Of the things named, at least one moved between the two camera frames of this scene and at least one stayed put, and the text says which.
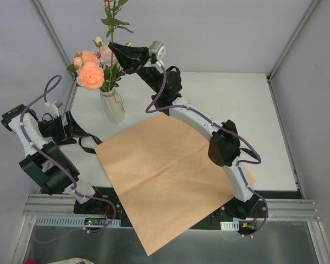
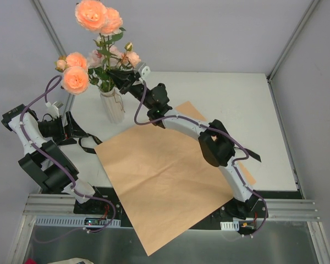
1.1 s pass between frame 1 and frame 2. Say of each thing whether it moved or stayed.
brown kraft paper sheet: stayed
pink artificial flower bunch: moved
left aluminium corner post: stayed
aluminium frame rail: stayed
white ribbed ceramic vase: stayed
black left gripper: stayed
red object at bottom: stayed
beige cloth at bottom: stayed
